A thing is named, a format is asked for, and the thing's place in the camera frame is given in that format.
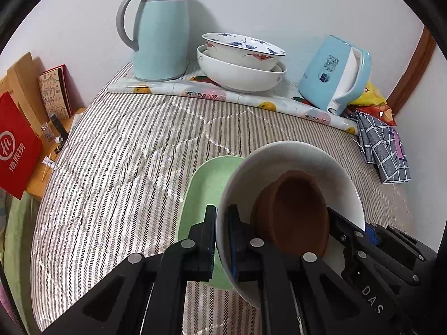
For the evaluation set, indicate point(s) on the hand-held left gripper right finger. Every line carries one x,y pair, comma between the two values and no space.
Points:
233,247

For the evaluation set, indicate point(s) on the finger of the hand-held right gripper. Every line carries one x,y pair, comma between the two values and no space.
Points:
345,228
373,235

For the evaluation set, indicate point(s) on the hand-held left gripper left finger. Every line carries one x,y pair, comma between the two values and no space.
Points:
210,240

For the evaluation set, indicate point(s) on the green square plate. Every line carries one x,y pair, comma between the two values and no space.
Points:
202,195

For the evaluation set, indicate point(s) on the brown bowl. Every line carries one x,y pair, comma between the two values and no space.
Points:
297,209

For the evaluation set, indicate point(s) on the white bowl with vine pattern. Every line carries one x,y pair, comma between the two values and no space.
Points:
297,157

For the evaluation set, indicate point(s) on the grey checked cloth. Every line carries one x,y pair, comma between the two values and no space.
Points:
384,146

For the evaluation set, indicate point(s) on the yellow snack bag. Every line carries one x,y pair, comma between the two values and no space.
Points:
372,94

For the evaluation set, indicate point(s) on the fruit print table mat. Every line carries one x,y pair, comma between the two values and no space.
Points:
244,99

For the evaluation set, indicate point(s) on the light blue electric kettle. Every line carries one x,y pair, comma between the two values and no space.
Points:
321,76

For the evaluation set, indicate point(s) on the large white bowl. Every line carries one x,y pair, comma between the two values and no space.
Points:
237,76

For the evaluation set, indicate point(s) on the medium white bowl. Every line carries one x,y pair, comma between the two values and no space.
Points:
279,67

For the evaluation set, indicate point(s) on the small white tube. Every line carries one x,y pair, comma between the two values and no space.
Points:
49,162

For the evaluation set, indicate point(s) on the wooden bedside table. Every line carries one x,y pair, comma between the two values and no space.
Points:
38,183

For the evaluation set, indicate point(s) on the black tube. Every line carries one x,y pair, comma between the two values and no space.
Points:
60,125

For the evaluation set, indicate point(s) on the green bed sheet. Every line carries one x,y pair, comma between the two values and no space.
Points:
21,237

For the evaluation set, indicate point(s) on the white bowl with red bats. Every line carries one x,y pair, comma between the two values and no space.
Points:
244,54

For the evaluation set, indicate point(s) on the small white bottle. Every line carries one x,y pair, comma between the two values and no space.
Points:
52,135

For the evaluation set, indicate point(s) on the light blue thermos jug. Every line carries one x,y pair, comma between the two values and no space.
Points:
160,38

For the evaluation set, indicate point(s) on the patterned cardboard box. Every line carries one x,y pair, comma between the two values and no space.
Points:
56,92

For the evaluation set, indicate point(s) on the red paper bag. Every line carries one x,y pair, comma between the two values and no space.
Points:
17,146

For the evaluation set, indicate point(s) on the plain brown cardboard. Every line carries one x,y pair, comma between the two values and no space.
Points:
24,80

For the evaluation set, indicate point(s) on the wooden door frame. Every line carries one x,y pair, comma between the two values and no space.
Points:
414,66

